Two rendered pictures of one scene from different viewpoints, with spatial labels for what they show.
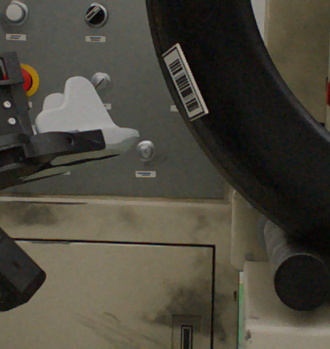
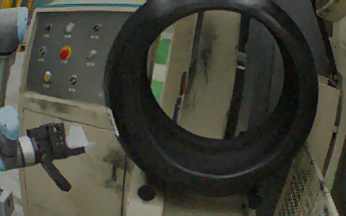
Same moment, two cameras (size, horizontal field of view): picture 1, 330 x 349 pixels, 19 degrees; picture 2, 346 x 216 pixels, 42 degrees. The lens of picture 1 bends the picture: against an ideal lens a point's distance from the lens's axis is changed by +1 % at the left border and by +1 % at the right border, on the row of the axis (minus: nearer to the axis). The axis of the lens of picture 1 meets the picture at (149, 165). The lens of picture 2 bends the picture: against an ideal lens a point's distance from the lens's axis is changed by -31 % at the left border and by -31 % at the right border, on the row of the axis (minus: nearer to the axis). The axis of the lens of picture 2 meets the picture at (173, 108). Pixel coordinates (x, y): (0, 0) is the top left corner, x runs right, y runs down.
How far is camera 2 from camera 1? 0.66 m
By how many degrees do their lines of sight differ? 13
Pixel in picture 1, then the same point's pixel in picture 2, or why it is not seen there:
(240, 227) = not seen: hidden behind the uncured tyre
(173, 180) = not seen: hidden behind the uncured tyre
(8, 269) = (63, 184)
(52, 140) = (71, 152)
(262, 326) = (132, 201)
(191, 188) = not seen: hidden behind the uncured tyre
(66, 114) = (75, 140)
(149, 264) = (100, 137)
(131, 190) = (96, 101)
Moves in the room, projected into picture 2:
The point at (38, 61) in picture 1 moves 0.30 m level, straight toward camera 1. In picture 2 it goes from (72, 45) to (71, 61)
